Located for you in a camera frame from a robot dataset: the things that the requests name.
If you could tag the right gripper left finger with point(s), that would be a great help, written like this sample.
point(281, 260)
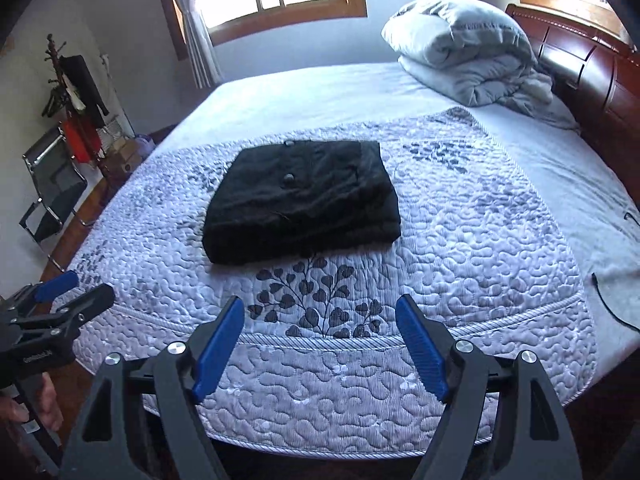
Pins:
point(111, 439)

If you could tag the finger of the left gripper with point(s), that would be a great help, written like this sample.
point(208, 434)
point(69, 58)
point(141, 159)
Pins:
point(25, 326)
point(52, 287)

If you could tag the black pants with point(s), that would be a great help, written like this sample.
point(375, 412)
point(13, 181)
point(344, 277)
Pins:
point(298, 198)

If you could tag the black chrome chair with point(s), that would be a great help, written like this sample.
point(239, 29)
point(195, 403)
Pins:
point(59, 185)

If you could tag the cardboard box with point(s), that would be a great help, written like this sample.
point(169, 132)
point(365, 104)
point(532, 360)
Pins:
point(123, 157)

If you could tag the grey quilted bedspread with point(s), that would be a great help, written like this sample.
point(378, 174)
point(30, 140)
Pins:
point(320, 369)

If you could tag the coat rack with clothes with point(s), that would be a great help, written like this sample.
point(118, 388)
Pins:
point(82, 104)

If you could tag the white bed sheet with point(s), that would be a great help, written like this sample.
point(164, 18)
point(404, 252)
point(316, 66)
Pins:
point(593, 209)

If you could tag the white curtain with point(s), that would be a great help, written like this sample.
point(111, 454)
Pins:
point(205, 68)

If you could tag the dark wooden headboard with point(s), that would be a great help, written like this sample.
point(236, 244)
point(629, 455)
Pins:
point(596, 75)

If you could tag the grey folded duvet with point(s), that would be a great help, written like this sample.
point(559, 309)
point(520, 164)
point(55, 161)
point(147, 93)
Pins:
point(475, 54)

